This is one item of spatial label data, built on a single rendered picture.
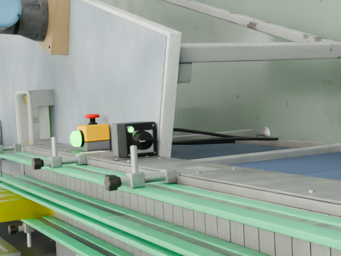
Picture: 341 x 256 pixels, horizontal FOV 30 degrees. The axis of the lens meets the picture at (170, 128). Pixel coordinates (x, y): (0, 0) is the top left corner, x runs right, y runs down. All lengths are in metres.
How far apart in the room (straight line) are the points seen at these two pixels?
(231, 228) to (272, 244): 0.10
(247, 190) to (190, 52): 0.61
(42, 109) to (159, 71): 0.81
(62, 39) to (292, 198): 1.29
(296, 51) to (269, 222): 0.95
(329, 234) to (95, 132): 1.10
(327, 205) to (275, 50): 0.87
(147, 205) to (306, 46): 0.67
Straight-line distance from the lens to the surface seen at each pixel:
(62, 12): 2.02
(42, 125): 2.20
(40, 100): 2.19
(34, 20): 2.07
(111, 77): 1.72
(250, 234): 0.96
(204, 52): 1.52
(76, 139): 1.72
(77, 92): 1.98
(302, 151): 1.52
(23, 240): 2.21
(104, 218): 1.25
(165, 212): 1.20
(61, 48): 2.03
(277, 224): 0.76
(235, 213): 0.84
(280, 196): 0.89
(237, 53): 1.57
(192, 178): 1.10
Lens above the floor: 1.41
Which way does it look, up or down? 28 degrees down
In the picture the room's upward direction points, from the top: 95 degrees counter-clockwise
